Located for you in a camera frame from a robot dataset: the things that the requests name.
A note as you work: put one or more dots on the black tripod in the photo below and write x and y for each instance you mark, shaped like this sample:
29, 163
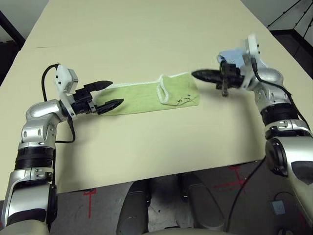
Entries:
293, 17

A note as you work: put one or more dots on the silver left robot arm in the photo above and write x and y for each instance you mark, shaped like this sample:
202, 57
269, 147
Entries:
34, 137

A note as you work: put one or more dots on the dark grey robot leg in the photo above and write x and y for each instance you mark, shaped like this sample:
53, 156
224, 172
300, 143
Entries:
203, 205
133, 208

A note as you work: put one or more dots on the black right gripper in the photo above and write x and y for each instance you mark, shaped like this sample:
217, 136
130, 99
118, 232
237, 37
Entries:
232, 77

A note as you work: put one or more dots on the dark grey left robot leg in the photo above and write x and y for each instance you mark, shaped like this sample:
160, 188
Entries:
133, 208

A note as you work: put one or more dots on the green towel with white trim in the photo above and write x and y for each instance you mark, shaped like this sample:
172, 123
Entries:
146, 98

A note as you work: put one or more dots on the side table with black frame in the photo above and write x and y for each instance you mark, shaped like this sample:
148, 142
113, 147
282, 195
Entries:
12, 27

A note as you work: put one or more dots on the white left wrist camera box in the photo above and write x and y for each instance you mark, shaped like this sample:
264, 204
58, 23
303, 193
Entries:
63, 78

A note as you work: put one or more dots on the black platform box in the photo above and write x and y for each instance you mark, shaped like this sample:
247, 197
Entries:
293, 49

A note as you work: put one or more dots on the dark grey right robot leg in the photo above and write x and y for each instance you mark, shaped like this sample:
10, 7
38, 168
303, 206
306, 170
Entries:
203, 205

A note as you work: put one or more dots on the beige robot torso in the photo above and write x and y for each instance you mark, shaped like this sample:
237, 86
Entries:
181, 231

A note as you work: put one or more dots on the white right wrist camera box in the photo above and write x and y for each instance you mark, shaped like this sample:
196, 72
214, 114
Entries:
250, 51

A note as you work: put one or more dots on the grey floor box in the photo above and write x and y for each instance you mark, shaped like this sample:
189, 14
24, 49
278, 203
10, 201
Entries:
277, 208

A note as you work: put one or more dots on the folded light blue towel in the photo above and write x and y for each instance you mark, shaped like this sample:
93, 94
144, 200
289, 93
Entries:
231, 55

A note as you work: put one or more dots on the black foam floor mat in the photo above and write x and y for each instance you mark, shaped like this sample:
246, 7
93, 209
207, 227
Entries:
7, 58

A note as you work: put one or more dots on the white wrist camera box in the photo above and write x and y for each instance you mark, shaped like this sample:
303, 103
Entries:
63, 78
250, 51

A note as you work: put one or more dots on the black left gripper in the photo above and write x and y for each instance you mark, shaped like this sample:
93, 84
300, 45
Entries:
84, 102

